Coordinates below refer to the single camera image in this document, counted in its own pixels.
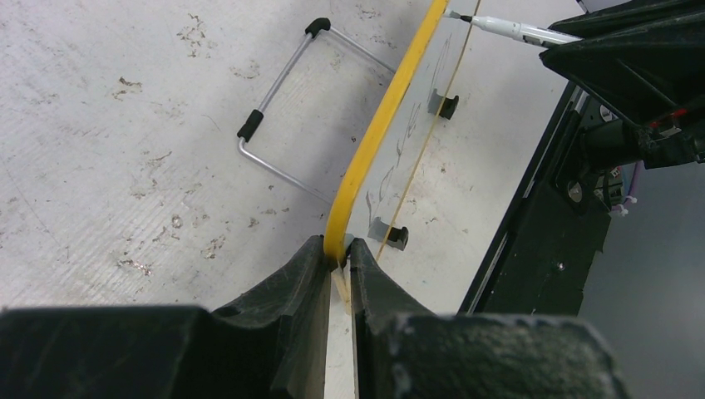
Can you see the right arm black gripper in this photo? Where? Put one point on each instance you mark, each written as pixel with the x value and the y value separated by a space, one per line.
pixel 643 74

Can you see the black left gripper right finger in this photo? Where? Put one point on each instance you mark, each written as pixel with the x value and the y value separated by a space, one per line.
pixel 404 350

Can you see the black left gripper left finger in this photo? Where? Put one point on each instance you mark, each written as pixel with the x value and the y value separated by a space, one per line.
pixel 270 342

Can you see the white whiteboard marker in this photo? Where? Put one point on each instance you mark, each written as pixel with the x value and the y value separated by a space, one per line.
pixel 520 32

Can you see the yellow framed small whiteboard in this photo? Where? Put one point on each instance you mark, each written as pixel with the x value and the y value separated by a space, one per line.
pixel 382 168

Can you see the black whiteboard foot clip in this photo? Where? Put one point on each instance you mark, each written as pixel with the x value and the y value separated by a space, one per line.
pixel 396 238
pixel 442 106

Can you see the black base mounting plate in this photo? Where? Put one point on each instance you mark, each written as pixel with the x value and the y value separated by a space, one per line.
pixel 557 220

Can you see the metal wire whiteboard stand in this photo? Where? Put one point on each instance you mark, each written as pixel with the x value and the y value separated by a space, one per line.
pixel 313 117

